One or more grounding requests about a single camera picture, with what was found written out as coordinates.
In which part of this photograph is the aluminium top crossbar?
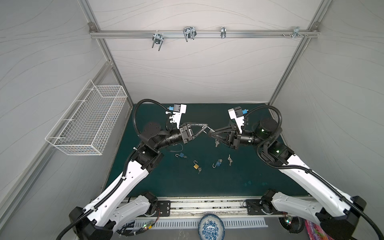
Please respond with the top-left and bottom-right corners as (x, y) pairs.
(90, 28), (321, 39)

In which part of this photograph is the metal U-bolt clamp middle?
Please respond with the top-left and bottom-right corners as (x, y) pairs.
(183, 26), (197, 42)

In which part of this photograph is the small blue padlock left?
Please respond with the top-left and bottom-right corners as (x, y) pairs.
(175, 153), (187, 159)

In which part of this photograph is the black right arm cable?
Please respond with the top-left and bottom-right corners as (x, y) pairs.
(244, 104), (384, 240)

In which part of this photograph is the metal U-bolt clamp left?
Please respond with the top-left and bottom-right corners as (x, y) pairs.
(152, 33), (164, 51)

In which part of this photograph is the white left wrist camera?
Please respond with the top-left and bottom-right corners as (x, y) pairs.
(165, 104), (187, 129)

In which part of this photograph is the blue white patterned plate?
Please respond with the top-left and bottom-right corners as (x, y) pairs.
(198, 214), (225, 240)

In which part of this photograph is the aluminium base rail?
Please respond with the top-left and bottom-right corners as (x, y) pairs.
(119, 196), (319, 221)

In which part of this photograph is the metal hook clamp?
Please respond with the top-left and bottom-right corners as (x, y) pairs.
(221, 27), (227, 39)

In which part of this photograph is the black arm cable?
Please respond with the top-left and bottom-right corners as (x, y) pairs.
(244, 104), (384, 240)
(55, 98), (169, 240)

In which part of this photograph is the metal bracket clamp right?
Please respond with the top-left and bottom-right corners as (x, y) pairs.
(282, 27), (309, 39)

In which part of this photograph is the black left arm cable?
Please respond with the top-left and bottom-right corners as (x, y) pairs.
(55, 98), (169, 240)

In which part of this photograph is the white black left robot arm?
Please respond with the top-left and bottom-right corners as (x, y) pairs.
(63, 122), (208, 240)

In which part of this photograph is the white wire basket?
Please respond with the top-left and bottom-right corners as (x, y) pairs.
(45, 80), (127, 156)

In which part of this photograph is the silver key pair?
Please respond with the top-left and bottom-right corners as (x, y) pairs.
(228, 155), (233, 166)

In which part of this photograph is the metal u-bolt clamp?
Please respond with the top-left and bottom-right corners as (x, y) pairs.
(183, 26), (197, 42)
(152, 33), (164, 51)

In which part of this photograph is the pink Fox's candy bag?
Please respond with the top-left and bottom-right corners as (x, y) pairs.
(305, 220), (328, 240)

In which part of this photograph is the white slotted cable duct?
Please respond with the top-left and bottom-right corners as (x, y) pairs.
(152, 217), (268, 230)

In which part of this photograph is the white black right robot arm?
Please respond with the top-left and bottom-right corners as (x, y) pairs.
(210, 118), (368, 240)

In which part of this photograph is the brass padlock with keys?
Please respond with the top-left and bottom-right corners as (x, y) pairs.
(194, 161), (202, 174)

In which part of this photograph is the blue padlock with keys right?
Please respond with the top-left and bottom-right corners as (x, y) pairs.
(212, 159), (223, 168)

